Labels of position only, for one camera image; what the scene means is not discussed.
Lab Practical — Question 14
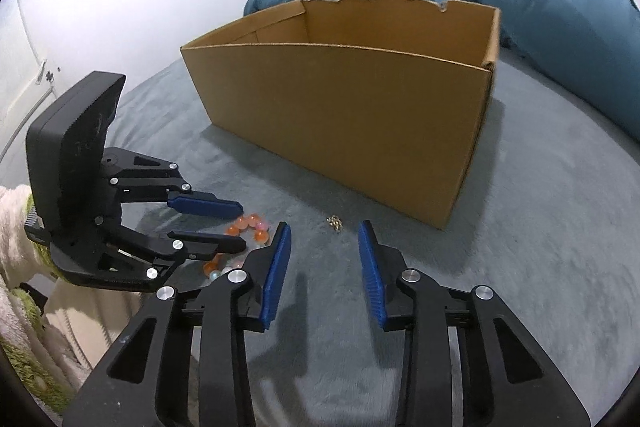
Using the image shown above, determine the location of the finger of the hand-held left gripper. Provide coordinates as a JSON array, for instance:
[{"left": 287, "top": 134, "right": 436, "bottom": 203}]
[
  {"left": 97, "top": 216, "right": 247, "bottom": 282},
  {"left": 102, "top": 147, "right": 245, "bottom": 219}
]

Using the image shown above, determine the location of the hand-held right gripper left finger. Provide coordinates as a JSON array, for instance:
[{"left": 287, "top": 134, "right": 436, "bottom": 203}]
[{"left": 61, "top": 222, "right": 292, "bottom": 427}]

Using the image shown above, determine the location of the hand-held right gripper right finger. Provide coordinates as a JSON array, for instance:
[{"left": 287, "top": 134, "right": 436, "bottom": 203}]
[{"left": 357, "top": 220, "right": 586, "bottom": 427}]

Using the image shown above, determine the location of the orange pink bead bracelet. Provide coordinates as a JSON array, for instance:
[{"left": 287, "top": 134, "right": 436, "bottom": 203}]
[{"left": 201, "top": 213, "right": 273, "bottom": 283}]

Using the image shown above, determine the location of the brown cardboard box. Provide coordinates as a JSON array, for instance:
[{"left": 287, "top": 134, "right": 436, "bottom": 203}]
[{"left": 180, "top": 0, "right": 502, "bottom": 232}]

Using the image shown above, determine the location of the white cabinet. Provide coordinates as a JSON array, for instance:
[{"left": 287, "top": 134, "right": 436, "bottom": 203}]
[{"left": 0, "top": 0, "right": 56, "bottom": 188}]

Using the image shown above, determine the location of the cream green fleece robe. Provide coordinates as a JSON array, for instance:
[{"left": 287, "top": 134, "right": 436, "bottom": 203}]
[{"left": 0, "top": 277, "right": 71, "bottom": 415}]

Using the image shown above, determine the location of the blue duvet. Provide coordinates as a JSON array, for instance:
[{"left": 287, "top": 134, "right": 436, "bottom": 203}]
[{"left": 242, "top": 0, "right": 640, "bottom": 142}]

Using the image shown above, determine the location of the white wall socket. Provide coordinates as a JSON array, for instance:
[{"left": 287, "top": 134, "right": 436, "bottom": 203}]
[{"left": 35, "top": 59, "right": 62, "bottom": 84}]

